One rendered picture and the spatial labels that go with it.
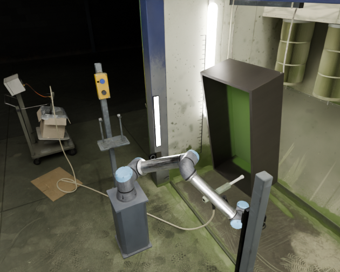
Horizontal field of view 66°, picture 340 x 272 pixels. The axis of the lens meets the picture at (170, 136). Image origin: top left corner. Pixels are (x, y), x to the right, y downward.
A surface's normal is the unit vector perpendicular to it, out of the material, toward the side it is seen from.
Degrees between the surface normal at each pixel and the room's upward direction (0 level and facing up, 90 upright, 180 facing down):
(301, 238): 0
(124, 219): 90
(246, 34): 90
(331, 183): 57
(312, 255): 0
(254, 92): 90
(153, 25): 90
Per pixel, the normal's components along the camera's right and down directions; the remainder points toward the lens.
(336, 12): -0.89, 0.24
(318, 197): -0.76, -0.27
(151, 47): 0.45, 0.43
